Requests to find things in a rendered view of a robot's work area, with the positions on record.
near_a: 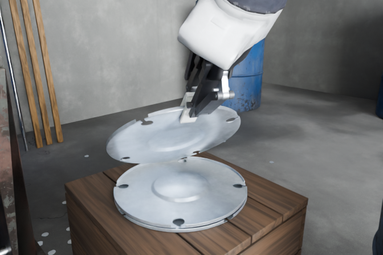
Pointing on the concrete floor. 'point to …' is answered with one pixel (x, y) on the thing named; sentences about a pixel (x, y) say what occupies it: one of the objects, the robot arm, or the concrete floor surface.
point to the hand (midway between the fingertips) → (190, 107)
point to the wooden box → (269, 221)
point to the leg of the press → (13, 184)
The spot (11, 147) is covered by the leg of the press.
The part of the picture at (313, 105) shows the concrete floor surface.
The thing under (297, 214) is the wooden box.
